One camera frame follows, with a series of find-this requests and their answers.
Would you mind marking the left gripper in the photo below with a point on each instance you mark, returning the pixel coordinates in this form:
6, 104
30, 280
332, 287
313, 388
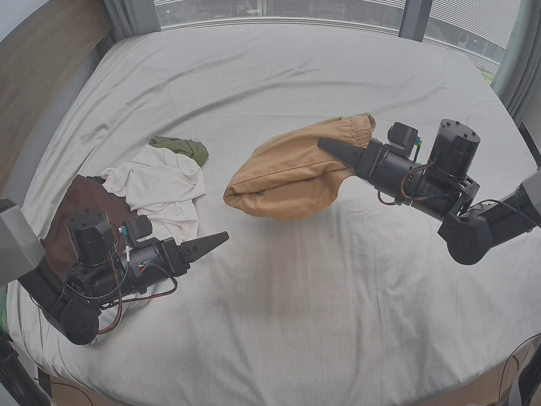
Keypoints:
156, 262

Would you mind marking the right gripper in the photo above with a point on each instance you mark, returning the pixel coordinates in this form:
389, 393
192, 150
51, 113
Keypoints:
393, 176

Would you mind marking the tan shorts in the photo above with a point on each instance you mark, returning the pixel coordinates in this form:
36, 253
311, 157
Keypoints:
287, 176

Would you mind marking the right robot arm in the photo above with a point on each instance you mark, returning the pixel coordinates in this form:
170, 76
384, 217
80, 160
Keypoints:
456, 146

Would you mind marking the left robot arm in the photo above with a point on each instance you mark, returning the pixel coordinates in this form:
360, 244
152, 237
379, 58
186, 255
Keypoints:
86, 235

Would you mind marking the bed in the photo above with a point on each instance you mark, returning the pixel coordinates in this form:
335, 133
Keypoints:
296, 290

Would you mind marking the cream garment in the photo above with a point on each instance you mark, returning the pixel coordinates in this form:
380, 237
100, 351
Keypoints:
160, 176

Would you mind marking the brown garment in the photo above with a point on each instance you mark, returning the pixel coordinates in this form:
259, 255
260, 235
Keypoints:
93, 201

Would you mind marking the green garment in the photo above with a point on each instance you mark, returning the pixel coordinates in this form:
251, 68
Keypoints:
186, 148

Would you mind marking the green printed package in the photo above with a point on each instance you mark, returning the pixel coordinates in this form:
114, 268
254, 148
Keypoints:
4, 311

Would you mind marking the grey-green curtain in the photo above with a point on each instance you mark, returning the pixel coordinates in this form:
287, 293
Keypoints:
126, 2
522, 57

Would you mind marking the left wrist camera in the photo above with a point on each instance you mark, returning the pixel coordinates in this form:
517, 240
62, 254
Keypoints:
138, 229

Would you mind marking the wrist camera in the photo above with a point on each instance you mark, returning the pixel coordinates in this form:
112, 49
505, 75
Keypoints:
403, 135
138, 229

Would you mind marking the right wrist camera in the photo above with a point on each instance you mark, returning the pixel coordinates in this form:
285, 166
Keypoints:
403, 135

